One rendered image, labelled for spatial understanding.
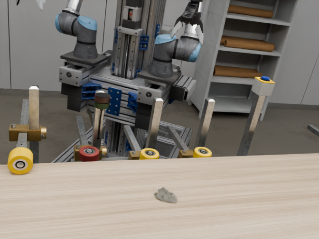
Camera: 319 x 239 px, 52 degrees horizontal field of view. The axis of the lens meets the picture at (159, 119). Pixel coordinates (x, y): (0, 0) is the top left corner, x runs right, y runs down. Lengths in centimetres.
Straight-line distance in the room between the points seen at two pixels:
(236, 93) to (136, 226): 381
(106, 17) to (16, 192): 299
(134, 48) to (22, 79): 226
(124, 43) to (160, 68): 31
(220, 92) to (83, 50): 281
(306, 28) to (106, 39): 266
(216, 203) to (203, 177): 15
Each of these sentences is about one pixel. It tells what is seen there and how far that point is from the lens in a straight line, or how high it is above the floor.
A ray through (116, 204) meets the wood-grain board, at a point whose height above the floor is 90.
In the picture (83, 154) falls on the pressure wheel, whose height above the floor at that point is 91.
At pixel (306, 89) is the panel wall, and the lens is 534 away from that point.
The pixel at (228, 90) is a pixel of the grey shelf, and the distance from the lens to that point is 463.
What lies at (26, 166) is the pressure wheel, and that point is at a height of 93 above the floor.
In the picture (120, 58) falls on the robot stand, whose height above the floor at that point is 106.
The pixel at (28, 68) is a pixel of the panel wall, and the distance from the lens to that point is 407.
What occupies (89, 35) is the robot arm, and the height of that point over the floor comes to 118.
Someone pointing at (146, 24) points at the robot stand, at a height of 128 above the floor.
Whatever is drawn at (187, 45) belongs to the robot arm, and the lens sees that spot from 191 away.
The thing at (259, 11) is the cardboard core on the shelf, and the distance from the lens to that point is 426.
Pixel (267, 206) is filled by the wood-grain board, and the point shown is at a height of 90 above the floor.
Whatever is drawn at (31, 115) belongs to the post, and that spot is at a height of 103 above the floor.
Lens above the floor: 162
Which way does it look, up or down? 25 degrees down
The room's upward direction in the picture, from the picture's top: 10 degrees clockwise
